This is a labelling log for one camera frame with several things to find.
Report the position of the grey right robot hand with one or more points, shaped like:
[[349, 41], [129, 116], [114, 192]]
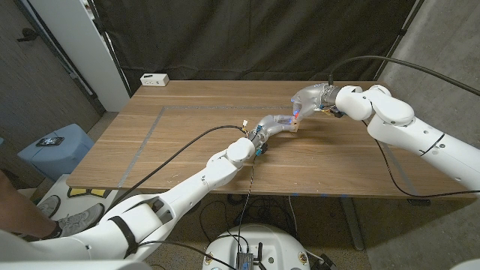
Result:
[[313, 98]]

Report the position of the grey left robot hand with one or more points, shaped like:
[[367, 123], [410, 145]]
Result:
[[270, 125]]

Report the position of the wooden block with holes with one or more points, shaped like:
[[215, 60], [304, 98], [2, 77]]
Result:
[[295, 125]]

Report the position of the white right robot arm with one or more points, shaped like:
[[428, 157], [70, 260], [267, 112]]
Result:
[[412, 131]]

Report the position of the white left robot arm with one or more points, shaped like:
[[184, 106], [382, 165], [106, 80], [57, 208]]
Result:
[[180, 195]]

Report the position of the black backdrop curtain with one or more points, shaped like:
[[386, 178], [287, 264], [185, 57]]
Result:
[[255, 37]]

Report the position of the black backdrop stand pole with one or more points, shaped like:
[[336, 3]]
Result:
[[397, 35], [108, 45]]

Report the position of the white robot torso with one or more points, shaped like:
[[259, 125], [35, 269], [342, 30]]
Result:
[[277, 243]]

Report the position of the white power strip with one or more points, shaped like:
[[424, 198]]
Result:
[[155, 80]]

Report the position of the grey table leg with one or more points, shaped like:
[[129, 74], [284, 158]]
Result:
[[352, 225]]

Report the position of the small grey electronics module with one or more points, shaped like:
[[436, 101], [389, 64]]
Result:
[[244, 261]]

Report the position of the white floor mat yellow print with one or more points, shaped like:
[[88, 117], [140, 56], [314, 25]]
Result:
[[112, 195]]

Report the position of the blue plastic bin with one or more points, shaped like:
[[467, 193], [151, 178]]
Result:
[[71, 153]]

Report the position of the grey sneaker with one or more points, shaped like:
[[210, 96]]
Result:
[[80, 219], [48, 206]]

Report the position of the person's bare leg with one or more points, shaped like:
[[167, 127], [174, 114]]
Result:
[[22, 217]]

